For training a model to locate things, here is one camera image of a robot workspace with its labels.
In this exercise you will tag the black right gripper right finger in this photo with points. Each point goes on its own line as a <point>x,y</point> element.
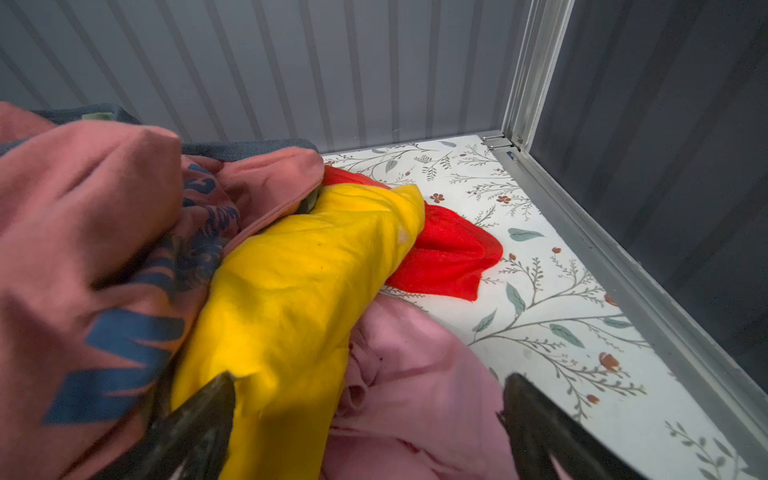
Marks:
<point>546,443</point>

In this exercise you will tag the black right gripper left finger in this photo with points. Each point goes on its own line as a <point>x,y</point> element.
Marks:
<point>191,443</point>

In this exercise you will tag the yellow t-shirt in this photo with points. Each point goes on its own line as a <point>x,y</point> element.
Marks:
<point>279,316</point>

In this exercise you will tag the red cloth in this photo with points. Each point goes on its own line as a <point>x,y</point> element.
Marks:
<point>441,252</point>

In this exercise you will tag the floral table mat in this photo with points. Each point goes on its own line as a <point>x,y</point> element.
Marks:
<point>544,313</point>

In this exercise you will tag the light pink shirt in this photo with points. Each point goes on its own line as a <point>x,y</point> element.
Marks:
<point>417,404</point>

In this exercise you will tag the salmon pink printed shirt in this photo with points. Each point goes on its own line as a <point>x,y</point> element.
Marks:
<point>110,236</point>

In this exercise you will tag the aluminium frame rail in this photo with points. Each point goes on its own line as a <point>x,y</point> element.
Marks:
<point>640,127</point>

